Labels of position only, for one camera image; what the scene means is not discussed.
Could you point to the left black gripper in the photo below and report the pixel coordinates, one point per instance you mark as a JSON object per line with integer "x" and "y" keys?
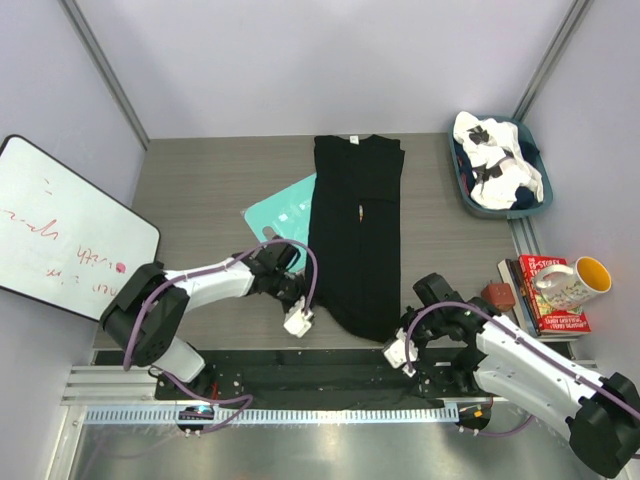
{"x": 299, "y": 279}

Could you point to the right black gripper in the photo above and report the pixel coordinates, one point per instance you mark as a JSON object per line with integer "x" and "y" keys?
{"x": 405, "y": 320}

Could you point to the black floral t-shirt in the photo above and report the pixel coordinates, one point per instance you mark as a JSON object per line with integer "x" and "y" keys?
{"x": 354, "y": 232}

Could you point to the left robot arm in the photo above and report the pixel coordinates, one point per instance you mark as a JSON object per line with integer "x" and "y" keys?
{"x": 143, "y": 318}

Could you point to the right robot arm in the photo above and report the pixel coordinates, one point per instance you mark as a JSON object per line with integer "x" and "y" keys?
{"x": 597, "y": 415}

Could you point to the teal folding board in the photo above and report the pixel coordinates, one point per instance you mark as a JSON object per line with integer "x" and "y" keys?
{"x": 285, "y": 214}

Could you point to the dark blue book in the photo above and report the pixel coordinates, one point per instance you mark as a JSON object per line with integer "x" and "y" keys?
{"x": 523, "y": 318}

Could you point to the red book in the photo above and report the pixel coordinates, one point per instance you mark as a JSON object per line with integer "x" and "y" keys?
{"x": 547, "y": 306}

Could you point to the floral mug yellow inside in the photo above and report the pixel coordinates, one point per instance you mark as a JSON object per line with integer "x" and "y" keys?
{"x": 567, "y": 287}

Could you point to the blue laundry basket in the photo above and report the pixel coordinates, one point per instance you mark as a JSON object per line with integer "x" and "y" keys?
{"x": 480, "y": 212}

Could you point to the white t-shirt in basket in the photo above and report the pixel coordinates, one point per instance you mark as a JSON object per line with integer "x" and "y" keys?
{"x": 497, "y": 168}

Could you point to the whiteboard with red writing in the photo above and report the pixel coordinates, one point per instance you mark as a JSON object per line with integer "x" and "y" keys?
{"x": 65, "y": 242}

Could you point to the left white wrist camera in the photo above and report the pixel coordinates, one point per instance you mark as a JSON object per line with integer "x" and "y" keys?
{"x": 298, "y": 321}

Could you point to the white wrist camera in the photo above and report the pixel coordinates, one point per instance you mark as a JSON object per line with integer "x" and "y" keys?
{"x": 396, "y": 354}
{"x": 298, "y": 321}

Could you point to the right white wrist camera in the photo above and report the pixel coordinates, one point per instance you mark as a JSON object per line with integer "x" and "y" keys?
{"x": 396, "y": 354}

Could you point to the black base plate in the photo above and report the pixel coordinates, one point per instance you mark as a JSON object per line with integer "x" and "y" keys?
{"x": 330, "y": 379}

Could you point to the aluminium rail frame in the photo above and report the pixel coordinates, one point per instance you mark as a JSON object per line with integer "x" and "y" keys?
{"x": 299, "y": 414}

